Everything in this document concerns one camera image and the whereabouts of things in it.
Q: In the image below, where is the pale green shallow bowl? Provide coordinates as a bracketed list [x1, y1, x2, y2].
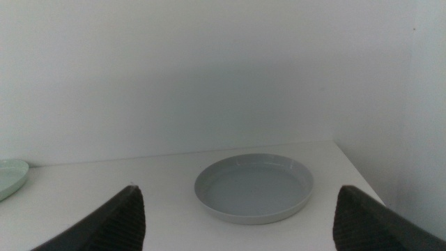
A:
[0, 159, 30, 202]

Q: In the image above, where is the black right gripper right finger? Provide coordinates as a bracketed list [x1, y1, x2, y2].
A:
[332, 185, 446, 251]

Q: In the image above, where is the grey shallow bowl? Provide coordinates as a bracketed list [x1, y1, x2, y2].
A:
[194, 153, 314, 225]

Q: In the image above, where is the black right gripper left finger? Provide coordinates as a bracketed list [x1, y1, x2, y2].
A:
[30, 185, 146, 251]

